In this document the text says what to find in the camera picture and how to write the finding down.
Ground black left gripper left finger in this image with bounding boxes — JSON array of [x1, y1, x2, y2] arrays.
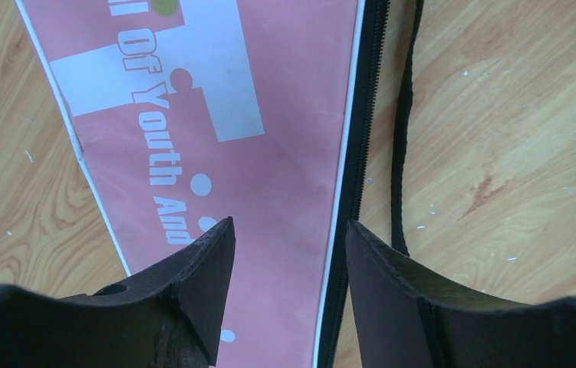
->
[[0, 218, 235, 367]]

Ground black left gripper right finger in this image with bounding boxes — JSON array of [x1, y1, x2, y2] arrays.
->
[[345, 222, 576, 367]]

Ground pink racket cover bag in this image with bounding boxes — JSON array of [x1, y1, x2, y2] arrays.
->
[[17, 0, 390, 367]]

